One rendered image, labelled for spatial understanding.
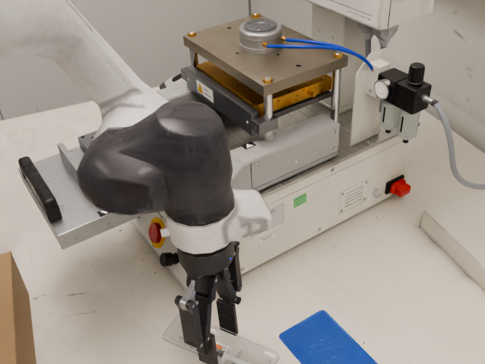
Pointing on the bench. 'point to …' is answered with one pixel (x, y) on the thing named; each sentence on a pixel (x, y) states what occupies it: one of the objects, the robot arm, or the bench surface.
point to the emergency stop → (155, 232)
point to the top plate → (267, 53)
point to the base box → (329, 199)
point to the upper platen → (315, 92)
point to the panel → (143, 223)
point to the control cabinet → (383, 17)
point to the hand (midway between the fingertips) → (217, 334)
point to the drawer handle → (29, 172)
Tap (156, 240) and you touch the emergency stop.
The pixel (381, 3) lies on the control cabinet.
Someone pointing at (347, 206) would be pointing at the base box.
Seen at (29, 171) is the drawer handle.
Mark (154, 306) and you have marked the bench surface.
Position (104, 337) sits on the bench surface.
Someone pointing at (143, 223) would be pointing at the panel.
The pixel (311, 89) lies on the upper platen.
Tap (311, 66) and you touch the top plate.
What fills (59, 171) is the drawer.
